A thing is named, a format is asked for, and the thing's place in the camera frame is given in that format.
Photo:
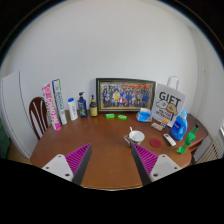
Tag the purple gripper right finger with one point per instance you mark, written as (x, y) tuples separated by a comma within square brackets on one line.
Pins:
[(152, 167)]

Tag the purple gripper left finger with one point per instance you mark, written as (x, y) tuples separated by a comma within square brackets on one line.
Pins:
[(72, 166)]

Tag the green plastic bottle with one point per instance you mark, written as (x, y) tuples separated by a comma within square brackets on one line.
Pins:
[(189, 139)]

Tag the red round coaster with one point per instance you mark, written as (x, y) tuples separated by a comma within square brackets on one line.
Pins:
[(155, 143)]

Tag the white paper cup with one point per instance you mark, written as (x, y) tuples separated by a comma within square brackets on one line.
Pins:
[(135, 137)]

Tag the white remote control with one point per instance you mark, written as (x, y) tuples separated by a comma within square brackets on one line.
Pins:
[(169, 139)]

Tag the small patterned box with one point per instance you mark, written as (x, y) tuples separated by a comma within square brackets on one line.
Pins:
[(157, 126)]

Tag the blue detergent bottle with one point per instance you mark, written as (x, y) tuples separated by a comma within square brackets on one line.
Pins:
[(180, 126)]

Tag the blue tissue pack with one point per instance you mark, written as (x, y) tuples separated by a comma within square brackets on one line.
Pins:
[(144, 115)]

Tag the white radiator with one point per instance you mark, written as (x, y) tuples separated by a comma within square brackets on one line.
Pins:
[(211, 151)]

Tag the pink white tall box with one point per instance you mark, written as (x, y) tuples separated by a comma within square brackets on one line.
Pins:
[(46, 89)]

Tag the dark brown glass bottle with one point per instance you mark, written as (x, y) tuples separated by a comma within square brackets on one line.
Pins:
[(93, 107)]

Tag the dark blue pump bottle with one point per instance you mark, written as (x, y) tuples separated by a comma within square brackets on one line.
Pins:
[(82, 106)]

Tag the white lotion bottle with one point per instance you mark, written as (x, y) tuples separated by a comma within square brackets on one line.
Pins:
[(72, 109)]

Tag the brown wooden chair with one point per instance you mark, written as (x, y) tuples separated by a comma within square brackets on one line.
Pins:
[(38, 116)]

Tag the white gift paper bag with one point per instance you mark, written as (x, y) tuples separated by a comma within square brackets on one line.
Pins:
[(168, 101)]

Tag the framed group photo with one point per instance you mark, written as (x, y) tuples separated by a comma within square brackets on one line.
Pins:
[(124, 95)]

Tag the blue white tall box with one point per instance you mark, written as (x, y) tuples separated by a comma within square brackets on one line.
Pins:
[(59, 101)]

